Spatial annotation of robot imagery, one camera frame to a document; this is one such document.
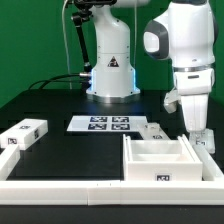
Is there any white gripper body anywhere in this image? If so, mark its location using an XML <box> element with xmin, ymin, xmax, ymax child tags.
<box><xmin>181</xmin><ymin>94</ymin><xmax>208</xmax><ymax>133</ymax></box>

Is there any white cabinet body box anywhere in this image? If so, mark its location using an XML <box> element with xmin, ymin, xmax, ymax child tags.
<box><xmin>123</xmin><ymin>135</ymin><xmax>203</xmax><ymax>181</ymax></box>

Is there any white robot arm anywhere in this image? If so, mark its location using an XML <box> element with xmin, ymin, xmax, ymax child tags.
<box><xmin>72</xmin><ymin>0</ymin><xmax>217</xmax><ymax>133</ymax></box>

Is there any white cabinet top block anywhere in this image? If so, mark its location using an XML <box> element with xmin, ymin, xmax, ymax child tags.
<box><xmin>0</xmin><ymin>118</ymin><xmax>48</xmax><ymax>150</ymax></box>

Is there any white U-shaped boundary fence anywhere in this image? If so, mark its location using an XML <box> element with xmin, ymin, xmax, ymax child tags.
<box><xmin>0</xmin><ymin>145</ymin><xmax>224</xmax><ymax>205</ymax></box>

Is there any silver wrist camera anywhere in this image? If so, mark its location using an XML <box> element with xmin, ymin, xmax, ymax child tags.
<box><xmin>164</xmin><ymin>90</ymin><xmax>180</xmax><ymax>113</ymax></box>

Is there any white marker base plate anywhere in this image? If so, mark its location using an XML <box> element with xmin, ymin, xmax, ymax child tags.
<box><xmin>67</xmin><ymin>116</ymin><xmax>147</xmax><ymax>132</ymax></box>

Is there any white hanging cable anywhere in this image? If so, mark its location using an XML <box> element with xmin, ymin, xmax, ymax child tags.
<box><xmin>61</xmin><ymin>0</ymin><xmax>74</xmax><ymax>90</ymax></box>

